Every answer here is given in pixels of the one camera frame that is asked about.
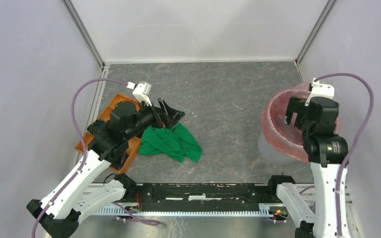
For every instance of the orange compartment tray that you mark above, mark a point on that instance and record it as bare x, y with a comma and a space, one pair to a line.
120, 154

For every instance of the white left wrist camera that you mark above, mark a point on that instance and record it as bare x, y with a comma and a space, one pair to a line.
140, 91

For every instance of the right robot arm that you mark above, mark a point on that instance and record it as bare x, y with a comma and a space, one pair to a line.
329, 219

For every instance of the green cloth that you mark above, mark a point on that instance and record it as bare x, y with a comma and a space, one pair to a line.
177, 143

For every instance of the grey plastic trash bin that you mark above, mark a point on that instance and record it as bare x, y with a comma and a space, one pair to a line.
323, 150

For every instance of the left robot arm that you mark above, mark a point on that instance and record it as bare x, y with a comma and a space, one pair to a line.
65, 208

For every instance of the red plastic trash bag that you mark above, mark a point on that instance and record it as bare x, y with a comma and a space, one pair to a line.
279, 143

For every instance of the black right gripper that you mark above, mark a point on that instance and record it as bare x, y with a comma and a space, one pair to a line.
296, 104

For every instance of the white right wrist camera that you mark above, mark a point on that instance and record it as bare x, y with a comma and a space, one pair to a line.
318, 89

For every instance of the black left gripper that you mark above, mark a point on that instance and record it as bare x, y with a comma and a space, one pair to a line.
163, 120

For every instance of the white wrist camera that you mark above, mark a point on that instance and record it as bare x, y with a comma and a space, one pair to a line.
140, 91
318, 89

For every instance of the slotted cable duct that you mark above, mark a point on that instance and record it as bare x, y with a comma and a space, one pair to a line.
260, 211

